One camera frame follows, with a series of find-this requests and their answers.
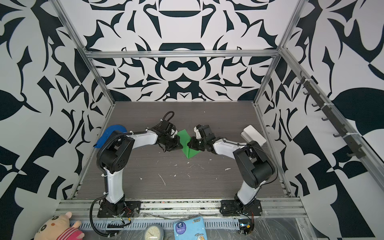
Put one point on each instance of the round clock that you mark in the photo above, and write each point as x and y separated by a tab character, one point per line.
154	232

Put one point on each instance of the plush toy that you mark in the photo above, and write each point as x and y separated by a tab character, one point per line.
58	228

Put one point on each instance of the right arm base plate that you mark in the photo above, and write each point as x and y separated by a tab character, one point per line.
235	207

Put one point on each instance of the white box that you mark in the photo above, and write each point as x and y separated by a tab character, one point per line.
250	134

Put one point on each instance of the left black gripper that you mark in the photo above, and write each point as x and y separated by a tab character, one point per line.
177	146

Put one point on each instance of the small electronics board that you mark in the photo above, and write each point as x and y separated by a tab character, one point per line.
246	226

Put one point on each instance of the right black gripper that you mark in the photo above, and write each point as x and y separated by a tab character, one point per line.
193	145

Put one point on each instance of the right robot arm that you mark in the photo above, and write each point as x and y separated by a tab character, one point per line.
254	164

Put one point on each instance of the white cable duct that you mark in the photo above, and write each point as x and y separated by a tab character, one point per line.
142	224

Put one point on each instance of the blue cloth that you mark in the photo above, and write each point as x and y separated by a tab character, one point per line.
107	133

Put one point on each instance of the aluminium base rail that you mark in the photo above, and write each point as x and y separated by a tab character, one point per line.
182	208

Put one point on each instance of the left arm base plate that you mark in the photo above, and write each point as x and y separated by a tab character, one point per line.
120	209

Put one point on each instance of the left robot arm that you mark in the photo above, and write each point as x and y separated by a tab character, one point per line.
115	147

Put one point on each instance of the blue booklet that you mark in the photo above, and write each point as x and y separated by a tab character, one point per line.
190	229

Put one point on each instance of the black hook rail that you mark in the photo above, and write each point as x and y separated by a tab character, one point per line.
334	116

